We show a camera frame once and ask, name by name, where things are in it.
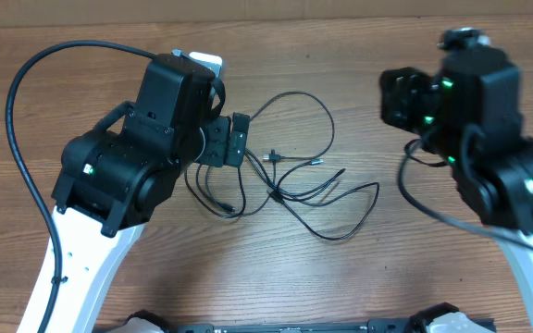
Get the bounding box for black usb cable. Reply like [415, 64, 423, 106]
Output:
[181, 147, 286, 220]
[242, 90, 381, 241]

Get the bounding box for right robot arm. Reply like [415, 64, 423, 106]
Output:
[379, 44, 533, 328]

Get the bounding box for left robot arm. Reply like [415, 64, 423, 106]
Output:
[19, 51, 250, 332]

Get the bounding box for right camera cable black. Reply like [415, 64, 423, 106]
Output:
[396, 138, 533, 272]

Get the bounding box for camera cable black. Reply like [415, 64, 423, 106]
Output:
[396, 138, 533, 272]
[5, 39, 159, 333]

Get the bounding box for left camera cable black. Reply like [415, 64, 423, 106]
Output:
[5, 39, 159, 333]

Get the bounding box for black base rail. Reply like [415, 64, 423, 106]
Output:
[93, 302, 497, 333]

